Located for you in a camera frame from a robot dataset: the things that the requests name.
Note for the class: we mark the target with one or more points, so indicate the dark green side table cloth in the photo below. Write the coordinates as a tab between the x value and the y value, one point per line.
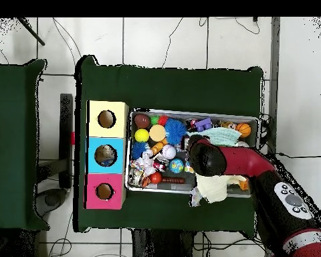
10	133

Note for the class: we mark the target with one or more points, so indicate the small blue spiky ball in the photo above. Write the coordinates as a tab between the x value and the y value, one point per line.
137	150

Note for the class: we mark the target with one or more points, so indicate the black panel stand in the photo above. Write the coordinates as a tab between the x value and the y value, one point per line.
66	139

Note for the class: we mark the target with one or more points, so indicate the cream knitted cloth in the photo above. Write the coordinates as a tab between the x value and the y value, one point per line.
212	187

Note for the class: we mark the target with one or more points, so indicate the blue globe print ball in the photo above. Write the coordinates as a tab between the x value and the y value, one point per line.
176	166

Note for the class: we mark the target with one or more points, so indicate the shallow clear mesh bin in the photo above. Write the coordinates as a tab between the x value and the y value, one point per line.
149	188

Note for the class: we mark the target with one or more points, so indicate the light blue knitted cloth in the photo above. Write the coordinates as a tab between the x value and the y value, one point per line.
222	135

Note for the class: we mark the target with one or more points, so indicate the black tripod leg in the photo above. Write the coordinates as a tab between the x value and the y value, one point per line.
30	31

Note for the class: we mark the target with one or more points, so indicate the large blue spiky ball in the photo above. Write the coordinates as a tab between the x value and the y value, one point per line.
175	131

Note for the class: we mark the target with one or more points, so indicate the white toy baseball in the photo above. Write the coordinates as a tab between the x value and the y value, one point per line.
168	151

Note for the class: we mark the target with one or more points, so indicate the orange toy basketball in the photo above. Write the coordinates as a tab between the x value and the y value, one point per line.
243	129

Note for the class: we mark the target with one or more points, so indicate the purple plastic block toy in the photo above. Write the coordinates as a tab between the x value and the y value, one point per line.
203	124

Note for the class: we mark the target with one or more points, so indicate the yellow ball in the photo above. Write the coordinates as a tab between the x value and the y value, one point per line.
141	135

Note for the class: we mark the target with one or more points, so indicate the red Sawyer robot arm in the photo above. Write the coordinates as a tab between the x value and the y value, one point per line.
243	160

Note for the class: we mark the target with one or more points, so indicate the brown toy football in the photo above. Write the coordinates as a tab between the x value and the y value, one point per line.
141	121

